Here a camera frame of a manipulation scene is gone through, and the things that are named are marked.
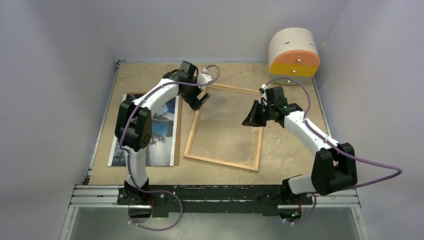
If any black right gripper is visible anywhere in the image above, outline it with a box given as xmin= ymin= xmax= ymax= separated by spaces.
xmin=242 ymin=100 xmax=275 ymax=128

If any brown cardboard backing board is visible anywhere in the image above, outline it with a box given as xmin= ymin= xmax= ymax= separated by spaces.
xmin=145 ymin=96 xmax=181 ymax=167

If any light wooden picture frame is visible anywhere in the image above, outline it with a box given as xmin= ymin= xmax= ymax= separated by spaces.
xmin=183 ymin=83 xmax=263 ymax=171

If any printed colour photo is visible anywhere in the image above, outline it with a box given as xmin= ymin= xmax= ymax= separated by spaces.
xmin=107 ymin=93 xmax=180 ymax=167

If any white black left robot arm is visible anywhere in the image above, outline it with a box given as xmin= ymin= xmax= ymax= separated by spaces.
xmin=114 ymin=61 xmax=219 ymax=205

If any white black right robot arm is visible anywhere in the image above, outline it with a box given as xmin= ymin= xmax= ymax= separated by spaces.
xmin=242 ymin=84 xmax=358 ymax=204

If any round white drawer cabinet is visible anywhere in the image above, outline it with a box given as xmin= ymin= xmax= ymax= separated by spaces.
xmin=268 ymin=27 xmax=321 ymax=85

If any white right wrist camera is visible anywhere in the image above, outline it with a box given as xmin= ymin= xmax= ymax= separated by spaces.
xmin=259 ymin=84 xmax=268 ymax=106

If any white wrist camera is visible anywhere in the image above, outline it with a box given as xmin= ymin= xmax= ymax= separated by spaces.
xmin=259 ymin=84 xmax=268 ymax=106
xmin=196 ymin=72 xmax=215 ymax=88

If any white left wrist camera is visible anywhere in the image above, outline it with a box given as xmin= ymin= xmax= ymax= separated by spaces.
xmin=196 ymin=72 xmax=215 ymax=88

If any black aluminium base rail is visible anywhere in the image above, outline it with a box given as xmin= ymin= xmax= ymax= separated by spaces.
xmin=69 ymin=185 xmax=360 ymax=218

